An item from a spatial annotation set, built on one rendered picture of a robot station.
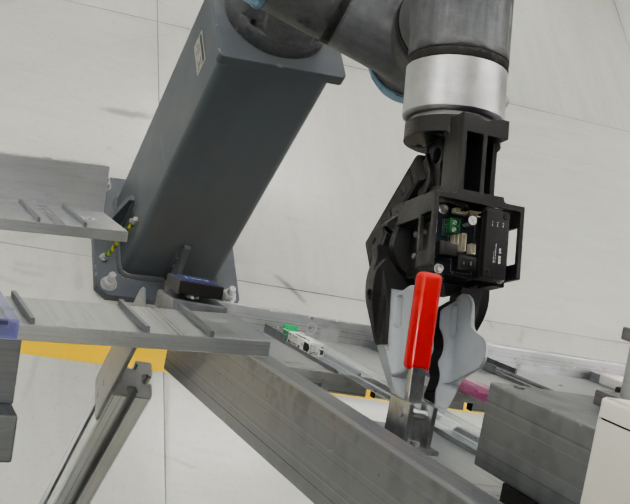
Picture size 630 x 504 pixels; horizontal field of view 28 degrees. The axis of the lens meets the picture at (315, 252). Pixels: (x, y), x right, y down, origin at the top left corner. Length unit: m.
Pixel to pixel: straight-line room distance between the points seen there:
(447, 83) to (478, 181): 0.08
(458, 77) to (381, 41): 0.13
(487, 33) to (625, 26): 2.35
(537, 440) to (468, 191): 0.26
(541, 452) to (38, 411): 1.36
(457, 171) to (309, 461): 0.22
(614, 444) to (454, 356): 0.36
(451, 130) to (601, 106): 2.10
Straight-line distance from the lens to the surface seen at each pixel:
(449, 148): 0.89
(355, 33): 1.01
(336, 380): 1.03
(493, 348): 1.30
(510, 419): 0.68
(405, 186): 0.94
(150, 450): 1.95
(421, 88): 0.91
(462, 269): 0.86
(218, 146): 1.84
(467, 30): 0.91
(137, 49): 2.46
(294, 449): 0.85
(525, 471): 0.66
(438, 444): 0.81
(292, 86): 1.76
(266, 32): 1.71
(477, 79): 0.90
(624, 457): 0.56
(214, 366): 1.04
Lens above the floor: 1.66
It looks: 47 degrees down
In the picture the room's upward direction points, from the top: 33 degrees clockwise
